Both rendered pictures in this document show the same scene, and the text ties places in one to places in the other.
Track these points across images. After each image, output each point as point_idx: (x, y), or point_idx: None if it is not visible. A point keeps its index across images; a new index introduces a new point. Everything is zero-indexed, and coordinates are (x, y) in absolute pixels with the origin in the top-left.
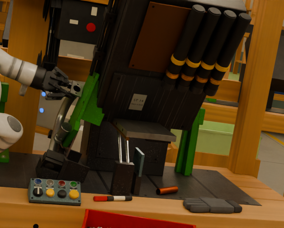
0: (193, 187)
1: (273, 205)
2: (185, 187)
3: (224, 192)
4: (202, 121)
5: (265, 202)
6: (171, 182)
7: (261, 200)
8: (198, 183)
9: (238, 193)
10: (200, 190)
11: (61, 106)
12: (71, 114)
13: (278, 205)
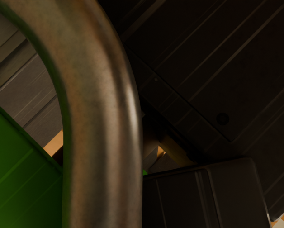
0: (22, 111)
1: (46, 151)
2: (16, 105)
3: (39, 130)
4: None
5: (51, 142)
6: (22, 82)
7: (55, 136)
8: (55, 93)
9: (47, 135)
10: (17, 121)
11: (60, 37)
12: None
13: (49, 152)
